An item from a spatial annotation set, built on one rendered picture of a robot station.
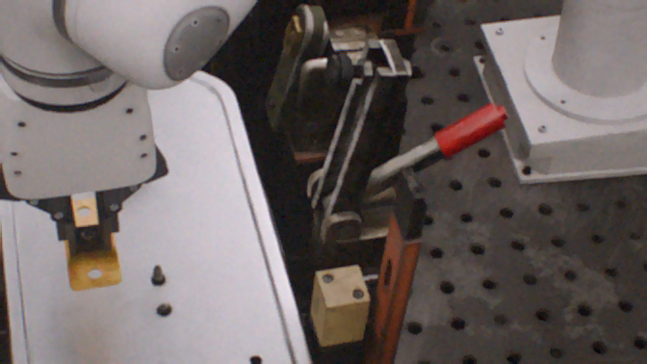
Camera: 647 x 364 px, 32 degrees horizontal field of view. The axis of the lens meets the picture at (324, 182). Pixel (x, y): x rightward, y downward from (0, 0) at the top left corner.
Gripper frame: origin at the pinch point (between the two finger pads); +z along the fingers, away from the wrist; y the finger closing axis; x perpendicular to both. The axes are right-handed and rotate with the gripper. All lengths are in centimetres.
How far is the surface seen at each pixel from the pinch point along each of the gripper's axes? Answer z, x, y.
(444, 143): -3.8, 0.9, -26.8
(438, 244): 39, -20, -41
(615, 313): 39, -7, -58
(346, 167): -3.9, 1.8, -18.8
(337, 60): -13.2, 0.2, -17.7
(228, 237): 8.5, -3.1, -11.3
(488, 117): -6.0, 0.8, -30.0
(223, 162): 8.5, -11.4, -12.7
